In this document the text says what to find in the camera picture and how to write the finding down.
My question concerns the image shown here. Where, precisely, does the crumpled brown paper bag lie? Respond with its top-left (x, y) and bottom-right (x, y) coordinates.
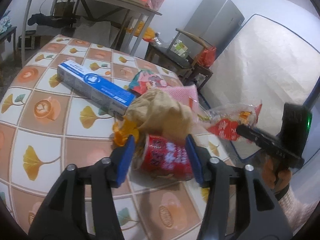
top-left (124, 89), bottom-right (193, 145)

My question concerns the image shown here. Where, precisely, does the white mattress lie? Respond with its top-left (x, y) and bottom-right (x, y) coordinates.
top-left (199, 13), bottom-right (320, 160)

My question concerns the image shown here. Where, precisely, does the orange peel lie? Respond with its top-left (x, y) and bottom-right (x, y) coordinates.
top-left (112, 119), bottom-right (139, 146)

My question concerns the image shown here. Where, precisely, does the grey metal table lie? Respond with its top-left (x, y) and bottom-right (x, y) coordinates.
top-left (20, 0), bottom-right (163, 67)

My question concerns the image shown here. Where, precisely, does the wooden chair black seat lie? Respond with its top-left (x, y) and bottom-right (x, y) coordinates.
top-left (145, 28), bottom-right (211, 81)

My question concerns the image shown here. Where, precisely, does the red cartoon snack bag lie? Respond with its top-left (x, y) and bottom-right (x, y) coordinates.
top-left (129, 70), bottom-right (180, 95)

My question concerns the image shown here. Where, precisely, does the blue white toothpaste box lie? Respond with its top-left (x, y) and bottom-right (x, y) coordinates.
top-left (57, 60), bottom-right (136, 116)

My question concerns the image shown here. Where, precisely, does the right hand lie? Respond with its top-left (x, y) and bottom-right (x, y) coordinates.
top-left (261, 158), bottom-right (292, 192)

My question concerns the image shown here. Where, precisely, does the yellow plastic bag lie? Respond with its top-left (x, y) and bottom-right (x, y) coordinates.
top-left (126, 21), bottom-right (156, 42)

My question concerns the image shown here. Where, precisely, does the red instant noodle cup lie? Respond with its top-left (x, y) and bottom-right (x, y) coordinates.
top-left (132, 134), bottom-right (194, 181)

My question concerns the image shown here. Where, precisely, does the dark wooden stool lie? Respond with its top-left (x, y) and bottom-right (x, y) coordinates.
top-left (183, 64), bottom-right (213, 91)

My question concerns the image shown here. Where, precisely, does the red plastic bag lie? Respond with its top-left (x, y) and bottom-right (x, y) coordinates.
top-left (197, 47), bottom-right (216, 68)

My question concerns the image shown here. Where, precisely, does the right forearm knit sleeve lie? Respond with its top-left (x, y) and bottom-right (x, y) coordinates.
top-left (275, 185), bottom-right (319, 235)

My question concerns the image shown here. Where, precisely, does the pink cloth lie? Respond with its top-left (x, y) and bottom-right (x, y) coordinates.
top-left (162, 85), bottom-right (199, 114)

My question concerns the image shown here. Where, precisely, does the grey refrigerator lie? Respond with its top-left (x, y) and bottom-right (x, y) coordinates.
top-left (182, 0), bottom-right (245, 57)

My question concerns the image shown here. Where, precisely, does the clear red snack bag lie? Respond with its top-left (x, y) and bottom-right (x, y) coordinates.
top-left (198, 102), bottom-right (263, 141)

